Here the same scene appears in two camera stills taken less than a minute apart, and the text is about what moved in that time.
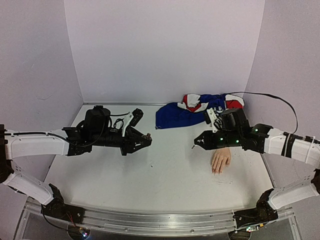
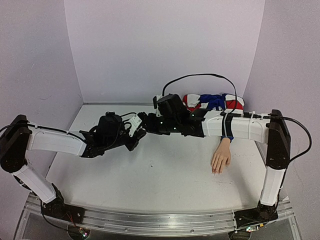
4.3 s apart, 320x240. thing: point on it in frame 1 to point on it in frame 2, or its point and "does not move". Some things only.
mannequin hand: x=221 y=157 does not move
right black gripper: x=215 y=139 to x=152 y=122
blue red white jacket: x=190 y=110 does not move
